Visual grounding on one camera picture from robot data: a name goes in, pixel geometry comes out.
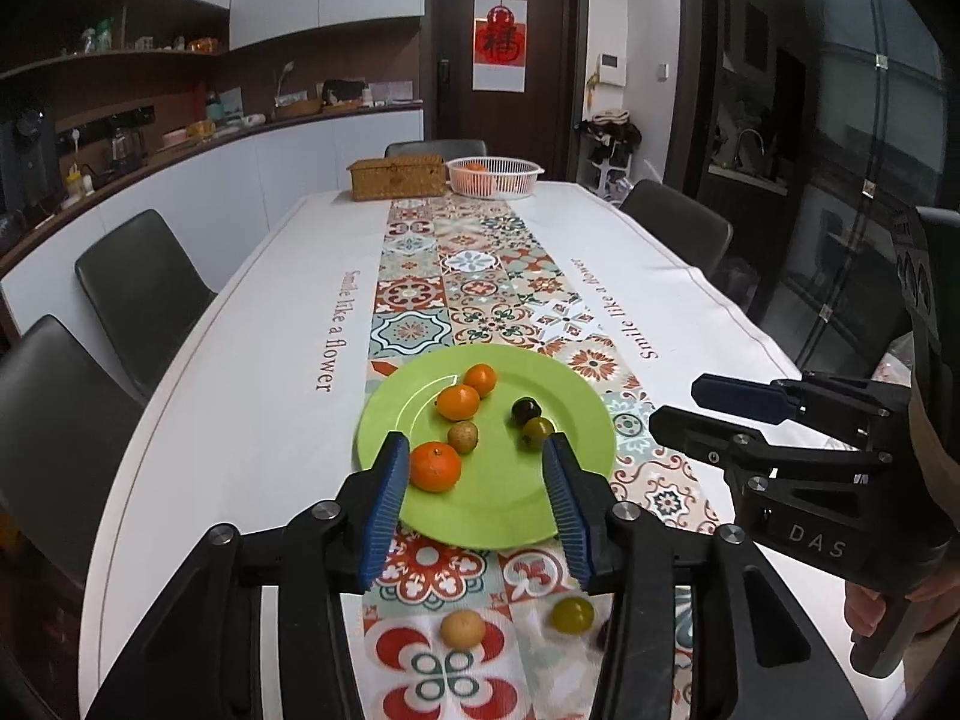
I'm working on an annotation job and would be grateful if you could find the glass kettle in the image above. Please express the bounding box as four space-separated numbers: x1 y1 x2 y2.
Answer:
109 126 147 173

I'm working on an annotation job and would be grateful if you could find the white plastic basket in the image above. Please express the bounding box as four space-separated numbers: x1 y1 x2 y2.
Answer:
445 157 545 200

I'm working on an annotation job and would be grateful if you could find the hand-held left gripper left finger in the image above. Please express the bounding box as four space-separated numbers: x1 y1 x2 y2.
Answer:
86 430 412 720

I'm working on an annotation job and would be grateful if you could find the red and white door poster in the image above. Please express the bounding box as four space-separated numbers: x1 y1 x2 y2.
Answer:
472 0 530 93

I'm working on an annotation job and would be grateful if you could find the person's right hand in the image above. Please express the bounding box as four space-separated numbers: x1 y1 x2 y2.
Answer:
844 583 890 638

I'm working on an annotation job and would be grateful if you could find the white kitchen counter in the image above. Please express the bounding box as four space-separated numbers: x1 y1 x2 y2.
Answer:
0 105 425 346

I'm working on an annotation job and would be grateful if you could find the dark clothes pile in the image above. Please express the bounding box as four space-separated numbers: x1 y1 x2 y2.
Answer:
581 111 643 166

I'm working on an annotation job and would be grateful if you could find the white patterned tablecloth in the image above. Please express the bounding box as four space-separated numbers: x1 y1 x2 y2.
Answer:
81 180 912 720

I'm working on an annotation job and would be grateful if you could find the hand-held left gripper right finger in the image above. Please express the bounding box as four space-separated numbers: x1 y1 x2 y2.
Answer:
541 435 871 720

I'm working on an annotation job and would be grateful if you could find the green plate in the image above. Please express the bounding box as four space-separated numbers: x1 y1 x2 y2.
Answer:
355 345 617 550

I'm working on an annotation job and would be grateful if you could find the black coffee machine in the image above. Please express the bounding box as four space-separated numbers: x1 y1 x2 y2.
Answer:
0 101 61 215

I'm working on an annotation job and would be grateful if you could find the wicker box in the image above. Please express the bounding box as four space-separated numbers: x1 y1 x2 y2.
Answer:
346 154 446 202

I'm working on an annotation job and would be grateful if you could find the glass sliding door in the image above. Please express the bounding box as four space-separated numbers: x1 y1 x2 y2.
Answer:
679 0 960 391

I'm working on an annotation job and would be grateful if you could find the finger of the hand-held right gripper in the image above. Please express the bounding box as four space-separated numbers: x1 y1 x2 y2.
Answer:
649 403 893 492
691 371 914 445

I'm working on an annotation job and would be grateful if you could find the person's right forearm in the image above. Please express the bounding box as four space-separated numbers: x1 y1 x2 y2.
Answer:
904 589 960 695

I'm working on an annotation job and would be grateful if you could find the wooden wall shelf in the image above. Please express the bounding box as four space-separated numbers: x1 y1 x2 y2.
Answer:
0 11 230 91

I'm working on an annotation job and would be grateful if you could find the dark wooden door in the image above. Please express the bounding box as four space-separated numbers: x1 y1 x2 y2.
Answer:
426 0 586 182

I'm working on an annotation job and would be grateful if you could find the grey dining chair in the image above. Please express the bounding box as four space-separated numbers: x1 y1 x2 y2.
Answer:
75 209 218 398
385 139 488 160
619 180 734 278
0 315 143 586

